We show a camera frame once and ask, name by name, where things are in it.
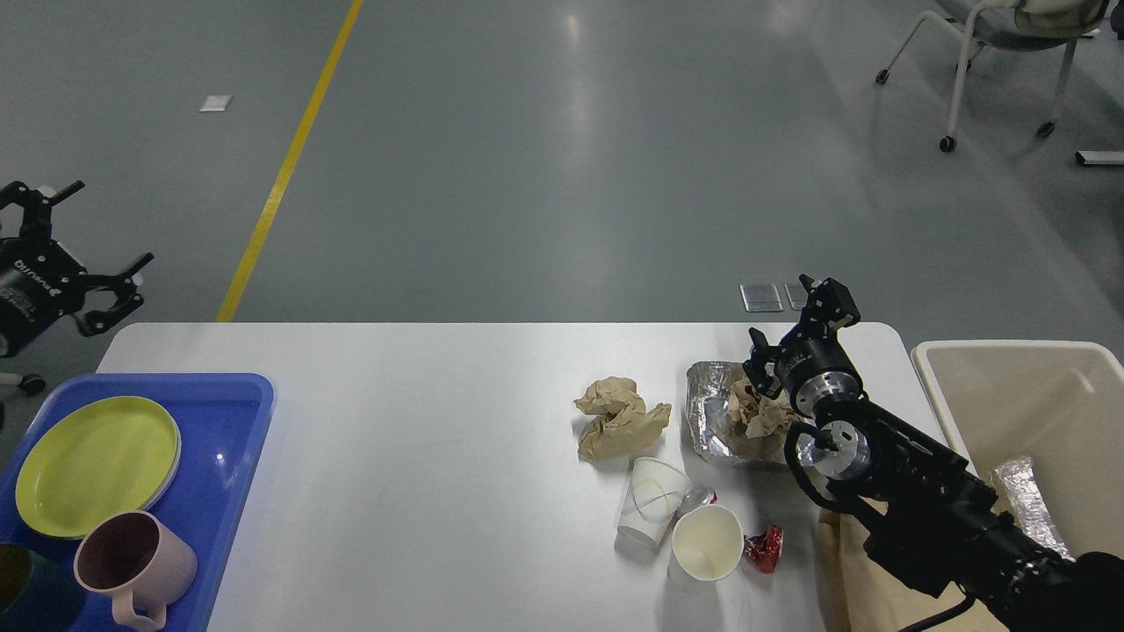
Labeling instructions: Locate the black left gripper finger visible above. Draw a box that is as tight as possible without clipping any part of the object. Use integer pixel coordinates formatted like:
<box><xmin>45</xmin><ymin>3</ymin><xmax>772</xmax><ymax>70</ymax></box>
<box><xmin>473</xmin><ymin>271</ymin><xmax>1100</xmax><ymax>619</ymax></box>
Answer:
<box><xmin>1</xmin><ymin>180</ymin><xmax>85</xmax><ymax>261</ymax></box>
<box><xmin>72</xmin><ymin>252</ymin><xmax>155</xmax><ymax>337</ymax></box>

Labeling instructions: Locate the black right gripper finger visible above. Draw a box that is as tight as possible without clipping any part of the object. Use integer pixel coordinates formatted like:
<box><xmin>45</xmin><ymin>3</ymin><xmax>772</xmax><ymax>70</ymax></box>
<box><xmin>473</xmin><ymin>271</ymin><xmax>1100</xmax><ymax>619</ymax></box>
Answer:
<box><xmin>743</xmin><ymin>328</ymin><xmax>796</xmax><ymax>399</ymax></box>
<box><xmin>797</xmin><ymin>276</ymin><xmax>862</xmax><ymax>340</ymax></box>

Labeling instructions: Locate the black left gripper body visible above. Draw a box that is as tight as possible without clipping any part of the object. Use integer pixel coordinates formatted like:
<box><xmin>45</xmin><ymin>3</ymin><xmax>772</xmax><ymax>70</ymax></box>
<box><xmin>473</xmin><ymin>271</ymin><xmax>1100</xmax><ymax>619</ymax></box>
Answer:
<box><xmin>1</xmin><ymin>237</ymin><xmax>88</xmax><ymax>356</ymax></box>

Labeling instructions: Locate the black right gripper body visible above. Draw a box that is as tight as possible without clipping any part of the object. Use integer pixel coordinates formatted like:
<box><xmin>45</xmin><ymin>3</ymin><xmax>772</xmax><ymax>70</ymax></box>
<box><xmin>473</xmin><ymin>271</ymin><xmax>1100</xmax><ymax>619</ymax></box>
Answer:
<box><xmin>776</xmin><ymin>331</ymin><xmax>865</xmax><ymax>419</ymax></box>

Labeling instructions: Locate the brown paper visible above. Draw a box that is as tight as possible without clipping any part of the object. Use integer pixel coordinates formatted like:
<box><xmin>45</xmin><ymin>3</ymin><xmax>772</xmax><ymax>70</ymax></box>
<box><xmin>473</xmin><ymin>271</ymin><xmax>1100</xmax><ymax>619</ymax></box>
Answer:
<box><xmin>728</xmin><ymin>377</ymin><xmax>803</xmax><ymax>464</ymax></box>

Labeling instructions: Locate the aluminium foil sheet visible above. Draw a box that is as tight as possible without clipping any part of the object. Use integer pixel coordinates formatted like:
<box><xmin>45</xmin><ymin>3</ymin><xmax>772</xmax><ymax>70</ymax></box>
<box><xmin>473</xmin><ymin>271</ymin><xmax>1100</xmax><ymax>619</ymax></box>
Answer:
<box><xmin>685</xmin><ymin>361</ymin><xmax>789</xmax><ymax>464</ymax></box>

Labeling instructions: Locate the yellow plastic plate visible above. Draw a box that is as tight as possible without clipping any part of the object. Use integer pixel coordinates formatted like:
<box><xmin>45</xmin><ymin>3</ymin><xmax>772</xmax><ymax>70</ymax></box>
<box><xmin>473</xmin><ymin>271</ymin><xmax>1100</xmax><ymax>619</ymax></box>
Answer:
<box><xmin>13</xmin><ymin>395</ymin><xmax>174</xmax><ymax>540</ymax></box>

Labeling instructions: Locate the brown paper bag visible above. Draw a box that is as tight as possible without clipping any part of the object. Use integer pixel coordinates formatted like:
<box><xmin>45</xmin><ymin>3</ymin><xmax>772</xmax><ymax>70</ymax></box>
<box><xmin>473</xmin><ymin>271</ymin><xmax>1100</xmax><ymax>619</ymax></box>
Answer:
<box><xmin>818</xmin><ymin>509</ymin><xmax>964</xmax><ymax>631</ymax></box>

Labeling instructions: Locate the pink mug brown inside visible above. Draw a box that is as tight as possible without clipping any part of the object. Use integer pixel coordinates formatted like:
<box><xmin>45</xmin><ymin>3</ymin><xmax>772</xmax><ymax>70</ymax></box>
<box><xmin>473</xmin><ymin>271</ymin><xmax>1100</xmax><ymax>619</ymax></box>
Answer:
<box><xmin>72</xmin><ymin>511</ymin><xmax>199</xmax><ymax>631</ymax></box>

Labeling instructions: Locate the teal mug yellow inside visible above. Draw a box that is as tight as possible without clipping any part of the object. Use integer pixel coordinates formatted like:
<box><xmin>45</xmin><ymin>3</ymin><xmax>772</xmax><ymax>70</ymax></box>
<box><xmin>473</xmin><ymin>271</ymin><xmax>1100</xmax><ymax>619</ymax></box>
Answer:
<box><xmin>1</xmin><ymin>542</ymin><xmax>87</xmax><ymax>631</ymax></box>

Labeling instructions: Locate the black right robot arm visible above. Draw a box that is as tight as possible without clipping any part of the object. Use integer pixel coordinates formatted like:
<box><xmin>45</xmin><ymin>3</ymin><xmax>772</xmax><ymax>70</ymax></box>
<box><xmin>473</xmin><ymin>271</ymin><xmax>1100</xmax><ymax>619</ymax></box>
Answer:
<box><xmin>742</xmin><ymin>276</ymin><xmax>1123</xmax><ymax>631</ymax></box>

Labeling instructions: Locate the silver floor socket plate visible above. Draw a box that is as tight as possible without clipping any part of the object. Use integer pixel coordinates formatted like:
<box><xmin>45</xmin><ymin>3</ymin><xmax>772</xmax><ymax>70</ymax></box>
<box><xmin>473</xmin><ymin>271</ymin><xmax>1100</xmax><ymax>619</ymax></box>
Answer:
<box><xmin>738</xmin><ymin>283</ymin><xmax>785</xmax><ymax>313</ymax></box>

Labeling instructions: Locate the black caster wheel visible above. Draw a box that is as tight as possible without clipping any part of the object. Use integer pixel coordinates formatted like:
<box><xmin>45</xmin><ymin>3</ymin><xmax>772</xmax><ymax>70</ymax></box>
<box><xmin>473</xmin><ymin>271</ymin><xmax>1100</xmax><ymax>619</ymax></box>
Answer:
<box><xmin>0</xmin><ymin>372</ymin><xmax>46</xmax><ymax>396</ymax></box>

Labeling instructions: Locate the pale green plate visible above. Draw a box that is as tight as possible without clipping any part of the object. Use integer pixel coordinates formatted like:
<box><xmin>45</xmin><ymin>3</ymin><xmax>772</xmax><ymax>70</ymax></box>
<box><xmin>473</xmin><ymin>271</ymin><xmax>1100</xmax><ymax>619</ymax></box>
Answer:
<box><xmin>141</xmin><ymin>409</ymin><xmax>184</xmax><ymax>511</ymax></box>

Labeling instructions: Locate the crumpled brown paper ball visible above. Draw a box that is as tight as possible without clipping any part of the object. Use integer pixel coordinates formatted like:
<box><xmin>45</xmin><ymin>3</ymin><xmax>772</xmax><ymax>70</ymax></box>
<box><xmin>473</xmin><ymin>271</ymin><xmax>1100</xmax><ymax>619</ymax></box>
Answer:
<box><xmin>573</xmin><ymin>376</ymin><xmax>672</xmax><ymax>463</ymax></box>

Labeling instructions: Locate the blue plastic tray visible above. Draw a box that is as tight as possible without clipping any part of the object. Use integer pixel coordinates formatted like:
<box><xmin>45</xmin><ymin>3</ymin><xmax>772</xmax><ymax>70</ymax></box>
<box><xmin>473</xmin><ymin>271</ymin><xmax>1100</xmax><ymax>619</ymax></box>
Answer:
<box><xmin>1</xmin><ymin>373</ymin><xmax>274</xmax><ymax>631</ymax></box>

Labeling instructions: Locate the white patterned paper cup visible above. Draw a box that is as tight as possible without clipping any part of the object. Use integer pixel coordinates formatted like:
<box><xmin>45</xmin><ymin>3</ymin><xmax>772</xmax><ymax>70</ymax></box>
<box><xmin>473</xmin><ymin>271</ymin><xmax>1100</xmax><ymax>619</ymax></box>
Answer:
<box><xmin>617</xmin><ymin>455</ymin><xmax>692</xmax><ymax>549</ymax></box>

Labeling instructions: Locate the red foil wrapper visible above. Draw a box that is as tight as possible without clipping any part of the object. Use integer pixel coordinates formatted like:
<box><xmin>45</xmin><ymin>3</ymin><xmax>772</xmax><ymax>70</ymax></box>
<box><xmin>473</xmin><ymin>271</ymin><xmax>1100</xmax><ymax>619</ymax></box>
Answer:
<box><xmin>743</xmin><ymin>524</ymin><xmax>785</xmax><ymax>575</ymax></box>

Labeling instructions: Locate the white floor marker tile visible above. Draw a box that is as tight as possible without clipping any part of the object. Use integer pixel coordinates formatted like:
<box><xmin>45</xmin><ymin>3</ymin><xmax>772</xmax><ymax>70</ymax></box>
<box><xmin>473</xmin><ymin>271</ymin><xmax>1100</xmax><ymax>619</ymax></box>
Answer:
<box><xmin>198</xmin><ymin>94</ymin><xmax>233</xmax><ymax>112</ymax></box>

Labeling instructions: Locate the beige plastic bin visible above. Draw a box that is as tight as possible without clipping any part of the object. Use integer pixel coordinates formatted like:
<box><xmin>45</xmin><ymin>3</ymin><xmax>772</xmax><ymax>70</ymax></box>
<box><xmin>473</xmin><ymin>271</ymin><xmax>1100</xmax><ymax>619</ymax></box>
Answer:
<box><xmin>910</xmin><ymin>340</ymin><xmax>1123</xmax><ymax>556</ymax></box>

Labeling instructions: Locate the foil piece in bin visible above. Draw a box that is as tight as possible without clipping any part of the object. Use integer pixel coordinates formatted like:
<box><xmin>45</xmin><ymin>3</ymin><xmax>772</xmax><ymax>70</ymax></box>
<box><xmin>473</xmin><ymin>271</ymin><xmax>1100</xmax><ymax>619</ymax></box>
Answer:
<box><xmin>989</xmin><ymin>455</ymin><xmax>1076</xmax><ymax>562</ymax></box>

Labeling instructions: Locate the white bar on floor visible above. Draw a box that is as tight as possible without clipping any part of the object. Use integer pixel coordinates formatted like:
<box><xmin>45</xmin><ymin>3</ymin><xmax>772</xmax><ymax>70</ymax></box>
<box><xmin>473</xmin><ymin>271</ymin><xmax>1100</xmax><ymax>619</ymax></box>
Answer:
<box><xmin>1075</xmin><ymin>148</ymin><xmax>1124</xmax><ymax>168</ymax></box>

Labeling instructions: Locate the white wheeled chair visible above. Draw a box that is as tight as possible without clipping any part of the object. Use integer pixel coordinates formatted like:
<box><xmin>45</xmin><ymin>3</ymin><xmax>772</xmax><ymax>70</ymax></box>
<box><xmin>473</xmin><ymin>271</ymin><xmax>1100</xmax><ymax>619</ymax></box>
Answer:
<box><xmin>874</xmin><ymin>1</ymin><xmax>1109</xmax><ymax>153</ymax></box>

